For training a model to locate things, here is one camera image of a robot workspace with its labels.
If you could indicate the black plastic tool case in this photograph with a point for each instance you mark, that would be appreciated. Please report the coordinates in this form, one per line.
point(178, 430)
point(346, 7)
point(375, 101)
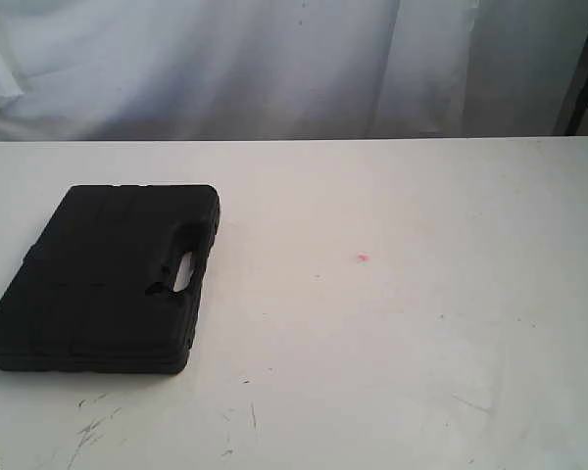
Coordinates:
point(113, 283)

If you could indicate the dark metal stand frame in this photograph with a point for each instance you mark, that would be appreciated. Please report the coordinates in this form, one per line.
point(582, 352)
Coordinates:
point(575, 102)

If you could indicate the white backdrop curtain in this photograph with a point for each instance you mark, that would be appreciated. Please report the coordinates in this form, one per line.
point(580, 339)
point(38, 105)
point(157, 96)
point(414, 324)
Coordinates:
point(259, 70)

